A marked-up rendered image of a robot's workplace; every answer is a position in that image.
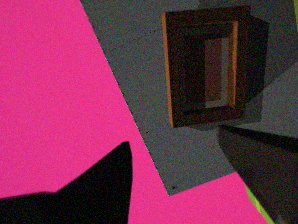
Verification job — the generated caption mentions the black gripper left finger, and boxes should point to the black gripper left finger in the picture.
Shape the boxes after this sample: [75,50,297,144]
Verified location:
[0,141,133,224]

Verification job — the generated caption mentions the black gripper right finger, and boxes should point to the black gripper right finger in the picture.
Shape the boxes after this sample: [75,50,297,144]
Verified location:
[216,125,298,224]

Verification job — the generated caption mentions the dark brown picture frame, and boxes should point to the dark brown picture frame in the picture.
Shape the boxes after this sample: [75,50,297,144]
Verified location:
[162,5,251,128]

